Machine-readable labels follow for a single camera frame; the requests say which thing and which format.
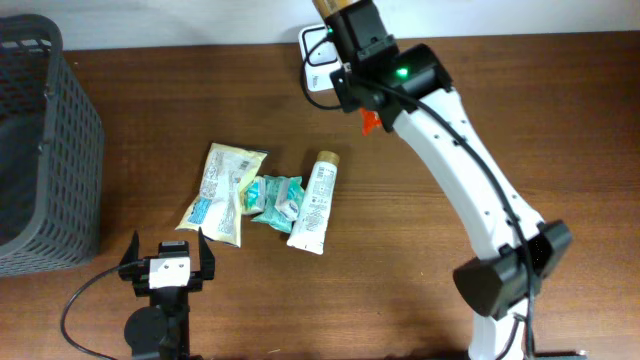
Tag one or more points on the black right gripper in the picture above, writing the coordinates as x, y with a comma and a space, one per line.
341, 83

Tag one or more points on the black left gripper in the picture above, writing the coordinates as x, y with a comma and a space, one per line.
131, 271

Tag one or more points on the orange spaghetti packet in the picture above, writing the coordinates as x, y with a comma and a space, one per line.
326, 8

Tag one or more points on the cream snack bag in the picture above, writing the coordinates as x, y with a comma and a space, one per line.
217, 207

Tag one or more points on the small teal white packet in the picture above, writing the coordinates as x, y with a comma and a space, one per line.
253, 197

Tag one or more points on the small white teal box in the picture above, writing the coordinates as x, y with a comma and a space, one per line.
289, 198

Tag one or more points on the teal tissue packet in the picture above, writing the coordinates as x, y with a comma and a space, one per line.
270, 215

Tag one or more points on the white tube with brown cap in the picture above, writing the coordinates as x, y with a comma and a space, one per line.
309, 230

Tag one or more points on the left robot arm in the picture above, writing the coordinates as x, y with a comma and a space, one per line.
161, 329

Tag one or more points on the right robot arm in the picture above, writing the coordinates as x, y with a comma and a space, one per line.
414, 96

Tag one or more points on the white barcode scanner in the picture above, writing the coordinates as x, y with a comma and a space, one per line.
321, 62

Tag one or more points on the dark grey plastic basket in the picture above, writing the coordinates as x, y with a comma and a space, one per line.
52, 150

